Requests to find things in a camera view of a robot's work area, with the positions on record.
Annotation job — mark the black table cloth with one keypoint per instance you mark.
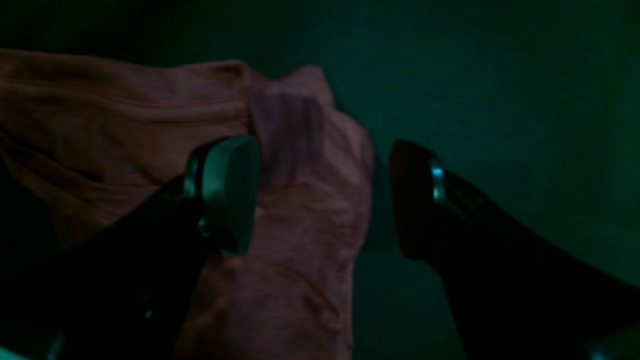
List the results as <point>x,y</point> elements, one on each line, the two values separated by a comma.
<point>536,102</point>

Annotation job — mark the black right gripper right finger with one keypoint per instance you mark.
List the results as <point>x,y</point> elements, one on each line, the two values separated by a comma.
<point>513,295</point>

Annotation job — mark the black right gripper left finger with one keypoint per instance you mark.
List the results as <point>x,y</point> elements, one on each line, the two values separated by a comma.
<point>124,293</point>

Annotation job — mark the maroon long-sleeve T-shirt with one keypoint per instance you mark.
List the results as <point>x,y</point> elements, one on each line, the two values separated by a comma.
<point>94,138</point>

